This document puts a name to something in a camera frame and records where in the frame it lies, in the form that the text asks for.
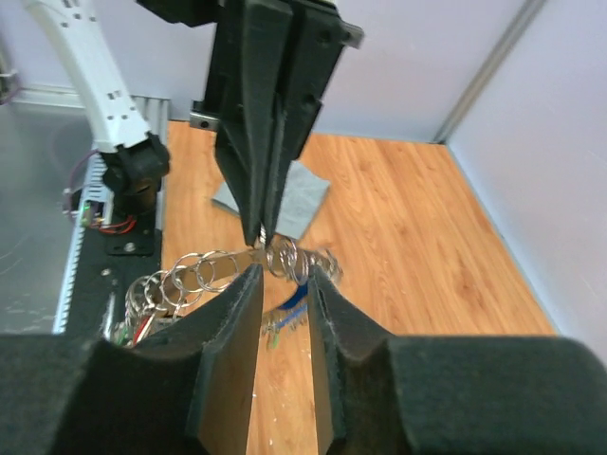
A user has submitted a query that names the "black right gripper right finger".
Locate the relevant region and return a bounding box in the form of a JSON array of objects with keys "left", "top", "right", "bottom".
[{"left": 308, "top": 268, "right": 606, "bottom": 454}]

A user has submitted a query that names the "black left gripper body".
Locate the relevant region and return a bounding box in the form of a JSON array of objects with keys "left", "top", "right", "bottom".
[{"left": 137, "top": 0, "right": 365, "bottom": 160}]

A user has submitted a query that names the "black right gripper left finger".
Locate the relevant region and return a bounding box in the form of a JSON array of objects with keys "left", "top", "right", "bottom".
[{"left": 1, "top": 265, "right": 264, "bottom": 454}]

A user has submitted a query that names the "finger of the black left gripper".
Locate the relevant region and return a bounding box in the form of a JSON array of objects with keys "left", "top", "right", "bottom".
[
  {"left": 263, "top": 1, "right": 344, "bottom": 240},
  {"left": 215, "top": 1, "right": 292, "bottom": 245}
]

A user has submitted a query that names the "large metal keyring disc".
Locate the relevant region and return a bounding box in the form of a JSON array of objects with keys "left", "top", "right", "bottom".
[{"left": 106, "top": 236, "right": 345, "bottom": 352}]

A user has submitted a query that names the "silver key with blue tag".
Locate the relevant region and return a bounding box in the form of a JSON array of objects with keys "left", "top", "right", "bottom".
[{"left": 274, "top": 283, "right": 308, "bottom": 332}]

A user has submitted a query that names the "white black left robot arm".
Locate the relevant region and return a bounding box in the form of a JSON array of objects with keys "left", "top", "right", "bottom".
[{"left": 25, "top": 1, "right": 364, "bottom": 246}]

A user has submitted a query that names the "grey felt cloth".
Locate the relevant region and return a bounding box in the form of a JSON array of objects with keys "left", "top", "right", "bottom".
[{"left": 211, "top": 159, "right": 332, "bottom": 241}]

